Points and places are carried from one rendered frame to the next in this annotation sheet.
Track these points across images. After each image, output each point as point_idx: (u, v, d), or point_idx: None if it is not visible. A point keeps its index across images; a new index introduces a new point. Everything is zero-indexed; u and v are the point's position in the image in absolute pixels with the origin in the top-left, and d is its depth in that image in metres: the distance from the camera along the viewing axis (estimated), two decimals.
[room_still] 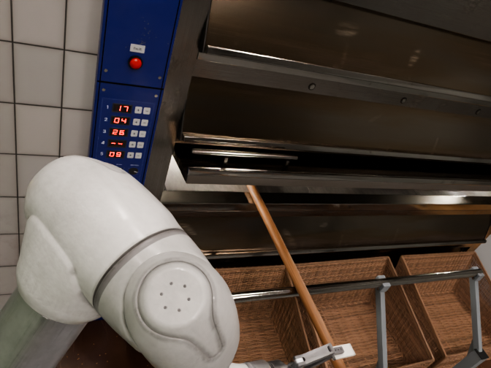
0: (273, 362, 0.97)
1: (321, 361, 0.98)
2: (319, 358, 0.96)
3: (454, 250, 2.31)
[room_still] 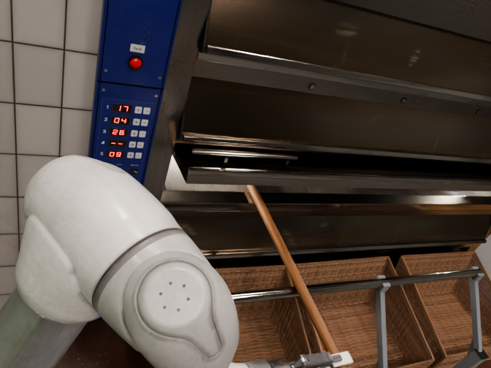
0: (273, 361, 0.97)
1: (321, 366, 1.01)
2: (321, 363, 0.99)
3: (454, 250, 2.31)
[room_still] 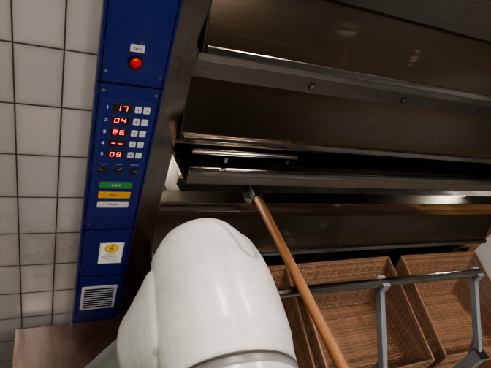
0: None
1: None
2: None
3: (454, 250, 2.31)
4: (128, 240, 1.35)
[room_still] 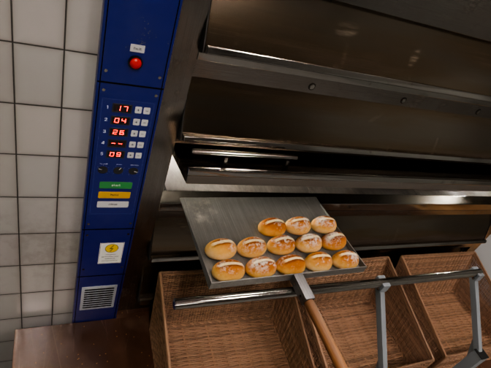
0: None
1: None
2: None
3: (454, 250, 2.31)
4: (128, 240, 1.35)
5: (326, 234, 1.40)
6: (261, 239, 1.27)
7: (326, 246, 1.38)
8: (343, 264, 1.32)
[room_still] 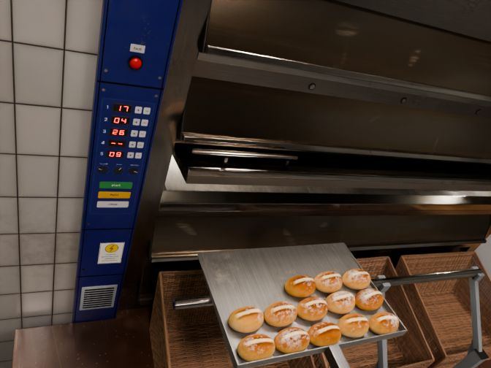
0: None
1: None
2: None
3: (454, 250, 2.31)
4: (128, 240, 1.35)
5: (361, 291, 1.25)
6: (291, 304, 1.11)
7: (362, 307, 1.23)
8: (381, 330, 1.17)
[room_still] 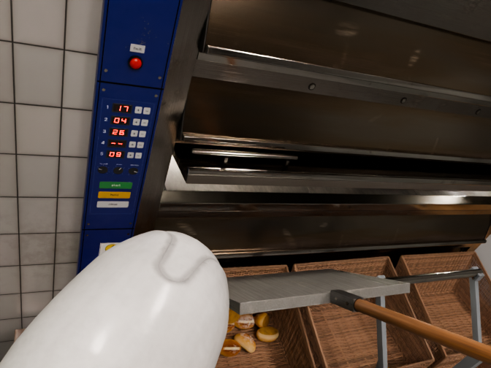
0: None
1: None
2: None
3: (454, 250, 2.31)
4: None
5: None
6: None
7: None
8: None
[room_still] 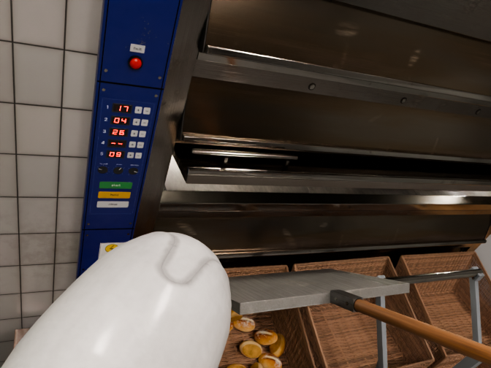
0: None
1: None
2: None
3: (454, 250, 2.31)
4: (128, 240, 1.35)
5: None
6: None
7: (283, 336, 1.73)
8: (272, 330, 1.71)
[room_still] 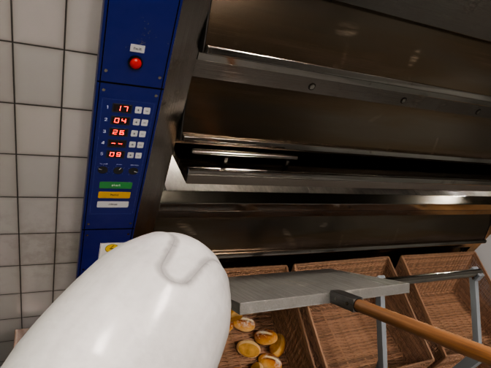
0: None
1: None
2: None
3: (454, 250, 2.31)
4: (128, 240, 1.35)
5: None
6: None
7: (283, 336, 1.73)
8: (272, 330, 1.71)
